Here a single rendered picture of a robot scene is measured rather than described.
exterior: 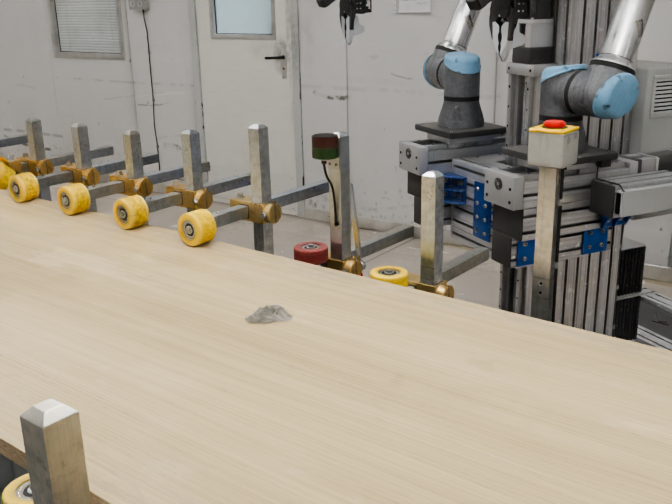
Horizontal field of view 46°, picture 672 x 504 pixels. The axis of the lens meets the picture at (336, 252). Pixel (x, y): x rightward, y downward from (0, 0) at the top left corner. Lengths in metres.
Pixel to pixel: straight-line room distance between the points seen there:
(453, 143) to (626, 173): 0.56
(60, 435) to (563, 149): 1.06
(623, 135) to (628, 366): 1.39
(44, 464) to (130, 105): 5.86
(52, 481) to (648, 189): 1.86
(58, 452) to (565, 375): 0.81
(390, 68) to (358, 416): 3.90
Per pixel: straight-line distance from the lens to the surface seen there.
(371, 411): 1.16
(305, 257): 1.83
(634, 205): 2.28
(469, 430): 1.12
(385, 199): 5.06
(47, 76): 7.30
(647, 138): 2.65
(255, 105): 5.59
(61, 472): 0.73
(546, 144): 1.52
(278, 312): 1.46
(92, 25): 6.81
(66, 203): 2.31
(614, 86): 2.12
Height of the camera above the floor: 1.47
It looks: 18 degrees down
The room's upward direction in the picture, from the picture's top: 1 degrees counter-clockwise
